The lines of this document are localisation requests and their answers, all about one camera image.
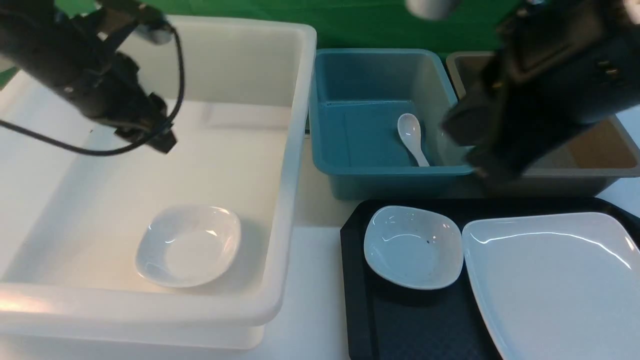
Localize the green backdrop cloth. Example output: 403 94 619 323
150 0 515 54

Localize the brown plastic bin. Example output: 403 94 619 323
445 51 640 198

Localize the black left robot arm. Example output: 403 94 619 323
0 0 186 157

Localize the black cable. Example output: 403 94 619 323
0 25 186 157

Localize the teal plastic bin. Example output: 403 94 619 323
308 48 472 200

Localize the large white square plate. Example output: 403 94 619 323
462 212 640 360

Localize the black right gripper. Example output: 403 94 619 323
441 0 640 182

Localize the white square bowl with speck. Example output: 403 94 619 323
363 205 464 291

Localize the black serving tray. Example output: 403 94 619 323
340 197 639 360

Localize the white ceramic spoon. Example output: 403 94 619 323
397 113 430 167

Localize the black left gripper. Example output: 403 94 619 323
64 0 178 155

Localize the large white plastic tub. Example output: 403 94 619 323
0 15 317 350

